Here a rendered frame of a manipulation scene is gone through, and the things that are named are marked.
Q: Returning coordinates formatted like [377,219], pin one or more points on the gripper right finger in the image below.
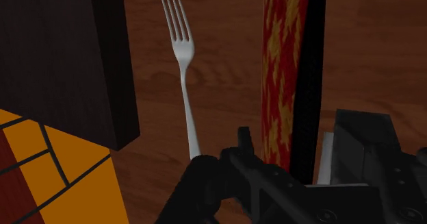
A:
[367,150]

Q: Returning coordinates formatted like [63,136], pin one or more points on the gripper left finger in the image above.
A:
[206,190]

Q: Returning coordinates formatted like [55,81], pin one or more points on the red yellow patterned upright box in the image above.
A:
[283,66]

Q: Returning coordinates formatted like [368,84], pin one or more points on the silver fork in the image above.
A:
[183,49]

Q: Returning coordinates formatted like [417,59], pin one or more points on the dark brown robot stand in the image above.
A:
[50,49]

